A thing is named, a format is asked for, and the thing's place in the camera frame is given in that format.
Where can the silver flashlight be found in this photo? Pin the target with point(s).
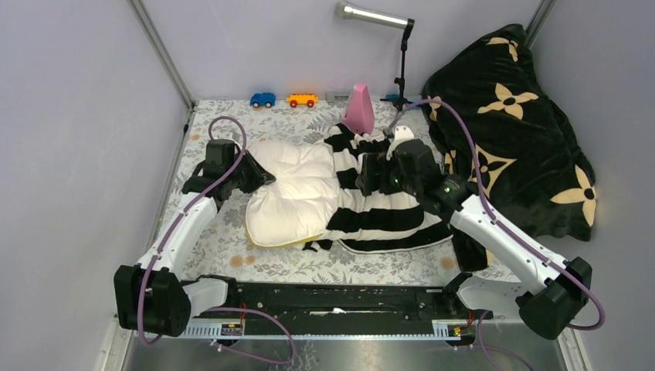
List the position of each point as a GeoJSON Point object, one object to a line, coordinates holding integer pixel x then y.
{"type": "Point", "coordinates": [347, 10]}

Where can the pink metronome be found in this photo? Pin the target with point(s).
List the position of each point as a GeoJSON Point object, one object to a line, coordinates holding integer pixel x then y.
{"type": "Point", "coordinates": [358, 114]}

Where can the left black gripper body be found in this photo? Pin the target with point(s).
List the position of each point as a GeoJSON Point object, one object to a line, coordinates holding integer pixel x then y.
{"type": "Point", "coordinates": [235, 175]}

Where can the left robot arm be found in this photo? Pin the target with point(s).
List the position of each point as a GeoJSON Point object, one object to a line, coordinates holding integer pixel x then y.
{"type": "Point", "coordinates": [151, 296]}

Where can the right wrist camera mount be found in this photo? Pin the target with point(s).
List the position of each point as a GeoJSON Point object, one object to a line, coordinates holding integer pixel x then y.
{"type": "Point", "coordinates": [398, 135]}

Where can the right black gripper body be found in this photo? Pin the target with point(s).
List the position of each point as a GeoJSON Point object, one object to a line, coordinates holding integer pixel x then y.
{"type": "Point", "coordinates": [395, 182]}

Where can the blue toy car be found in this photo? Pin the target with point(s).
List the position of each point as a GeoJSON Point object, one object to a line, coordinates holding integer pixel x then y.
{"type": "Point", "coordinates": [264, 99]}

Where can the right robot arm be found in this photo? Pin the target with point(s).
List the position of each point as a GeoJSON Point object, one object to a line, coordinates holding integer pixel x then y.
{"type": "Point", "coordinates": [551, 290]}

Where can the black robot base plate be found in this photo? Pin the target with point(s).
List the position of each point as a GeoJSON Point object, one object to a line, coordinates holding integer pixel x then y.
{"type": "Point", "coordinates": [313, 311]}

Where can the orange toy car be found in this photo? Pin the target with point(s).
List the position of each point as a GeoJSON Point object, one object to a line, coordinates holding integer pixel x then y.
{"type": "Point", "coordinates": [296, 100]}

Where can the black white striped pillow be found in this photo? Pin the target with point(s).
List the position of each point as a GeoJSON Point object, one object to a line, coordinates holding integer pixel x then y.
{"type": "Point", "coordinates": [378, 223]}

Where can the white yellow pillow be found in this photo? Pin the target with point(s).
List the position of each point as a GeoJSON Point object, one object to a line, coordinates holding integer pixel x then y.
{"type": "Point", "coordinates": [297, 206]}

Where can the black floral patterned blanket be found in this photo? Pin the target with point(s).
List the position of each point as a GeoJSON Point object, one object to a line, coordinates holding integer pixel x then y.
{"type": "Point", "coordinates": [494, 125]}

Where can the floral patterned table cloth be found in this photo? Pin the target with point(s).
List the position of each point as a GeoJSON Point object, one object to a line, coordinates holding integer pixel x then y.
{"type": "Point", "coordinates": [223, 247]}

